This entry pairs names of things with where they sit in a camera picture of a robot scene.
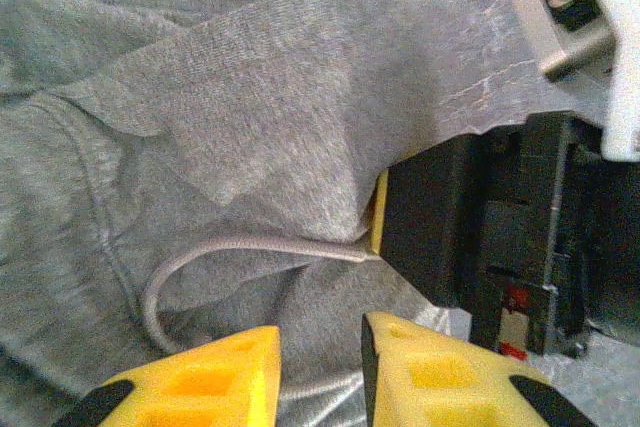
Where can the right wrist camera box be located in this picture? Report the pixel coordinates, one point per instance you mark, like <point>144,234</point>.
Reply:
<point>622,72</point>

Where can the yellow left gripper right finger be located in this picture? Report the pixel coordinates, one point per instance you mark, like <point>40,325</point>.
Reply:
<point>450,387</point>

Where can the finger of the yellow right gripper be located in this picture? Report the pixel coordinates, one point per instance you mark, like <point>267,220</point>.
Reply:
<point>379,212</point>

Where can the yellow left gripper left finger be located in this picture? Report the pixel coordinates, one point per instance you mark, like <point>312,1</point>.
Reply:
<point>215,387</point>

